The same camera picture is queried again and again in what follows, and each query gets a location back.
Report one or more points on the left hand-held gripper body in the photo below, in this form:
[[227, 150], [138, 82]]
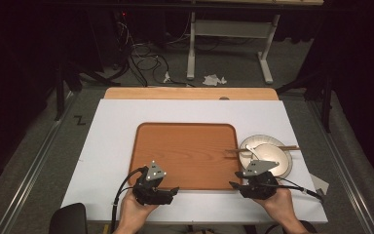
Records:
[[151, 191]]

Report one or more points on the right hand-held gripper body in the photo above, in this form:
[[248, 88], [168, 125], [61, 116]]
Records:
[[259, 188]]

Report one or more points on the person's left hand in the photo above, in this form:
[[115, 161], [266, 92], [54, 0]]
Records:
[[135, 211]]

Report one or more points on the person's right hand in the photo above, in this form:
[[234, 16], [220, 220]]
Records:
[[279, 208]]

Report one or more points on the white spoon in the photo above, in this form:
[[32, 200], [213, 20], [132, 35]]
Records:
[[251, 151]]

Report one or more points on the large white plate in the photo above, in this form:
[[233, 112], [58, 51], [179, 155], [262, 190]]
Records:
[[250, 143]]

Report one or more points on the brown wooden tray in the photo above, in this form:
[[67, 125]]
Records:
[[185, 156]]

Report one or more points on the white bowl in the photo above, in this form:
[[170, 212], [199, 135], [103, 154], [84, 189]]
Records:
[[272, 154]]

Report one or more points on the wooden chopsticks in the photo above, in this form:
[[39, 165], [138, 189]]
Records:
[[292, 148]]

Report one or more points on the grey paper card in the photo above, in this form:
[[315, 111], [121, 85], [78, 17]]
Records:
[[319, 183]]

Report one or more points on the white board table cover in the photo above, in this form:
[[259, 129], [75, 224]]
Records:
[[110, 136]]

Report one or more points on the black chair back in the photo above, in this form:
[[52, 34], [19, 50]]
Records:
[[68, 219]]

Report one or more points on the crumpled white paper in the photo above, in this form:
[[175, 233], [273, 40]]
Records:
[[213, 80]]

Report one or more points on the black metal stand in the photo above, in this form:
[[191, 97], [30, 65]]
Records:
[[326, 97]]

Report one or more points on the small white paper scrap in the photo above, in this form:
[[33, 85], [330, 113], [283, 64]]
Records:
[[166, 78]]

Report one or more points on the aluminium floor rail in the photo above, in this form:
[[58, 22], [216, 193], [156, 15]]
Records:
[[32, 169], [341, 162]]

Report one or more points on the white metal desk frame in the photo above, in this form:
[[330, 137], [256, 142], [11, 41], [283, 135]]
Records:
[[230, 28]]

